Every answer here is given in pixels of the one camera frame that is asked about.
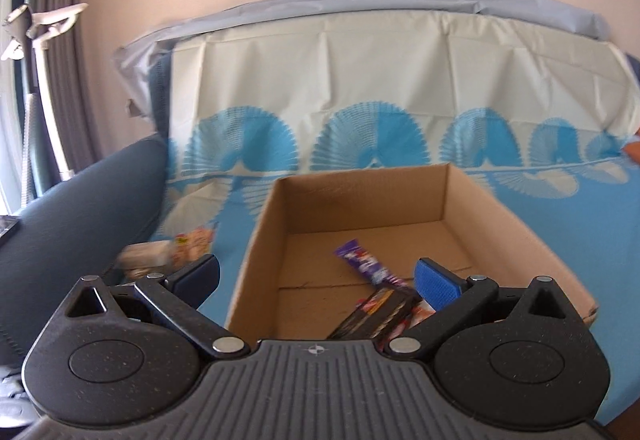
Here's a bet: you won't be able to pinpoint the clear rice cake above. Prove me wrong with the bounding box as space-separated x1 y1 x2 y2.
116 240 172 270

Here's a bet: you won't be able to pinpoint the clear bag orange crackers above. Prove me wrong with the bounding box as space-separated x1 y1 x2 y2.
171 226 216 269

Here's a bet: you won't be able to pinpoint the dark brown snack bar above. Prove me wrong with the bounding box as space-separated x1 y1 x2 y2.
328 284 421 342

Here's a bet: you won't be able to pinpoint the purple snack packet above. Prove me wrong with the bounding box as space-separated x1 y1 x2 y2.
334 240 408 287

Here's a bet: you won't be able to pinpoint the red white snack packet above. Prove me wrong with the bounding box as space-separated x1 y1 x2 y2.
376 300 435 351

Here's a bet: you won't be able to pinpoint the cardboard box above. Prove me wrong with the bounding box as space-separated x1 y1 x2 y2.
226 165 598 345

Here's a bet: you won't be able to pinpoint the blue patterned sofa cover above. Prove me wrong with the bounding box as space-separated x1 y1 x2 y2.
114 0 639 423

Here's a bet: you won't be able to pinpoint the white floor lamp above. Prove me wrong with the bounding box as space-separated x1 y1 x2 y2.
1 2 88 181

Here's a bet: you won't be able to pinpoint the grey curtain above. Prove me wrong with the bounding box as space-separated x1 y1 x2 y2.
32 0 100 174

